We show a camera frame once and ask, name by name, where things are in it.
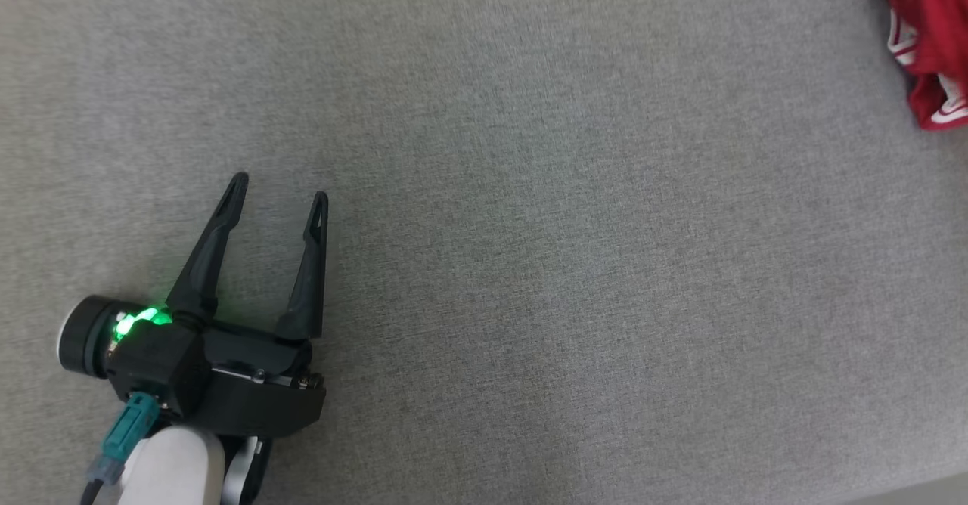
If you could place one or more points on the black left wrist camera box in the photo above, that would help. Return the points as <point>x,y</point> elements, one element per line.
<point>155,361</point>

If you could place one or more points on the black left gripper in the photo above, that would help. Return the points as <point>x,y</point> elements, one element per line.
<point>257,391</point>

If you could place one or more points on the red white basketball jersey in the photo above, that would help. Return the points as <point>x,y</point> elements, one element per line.
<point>941,29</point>

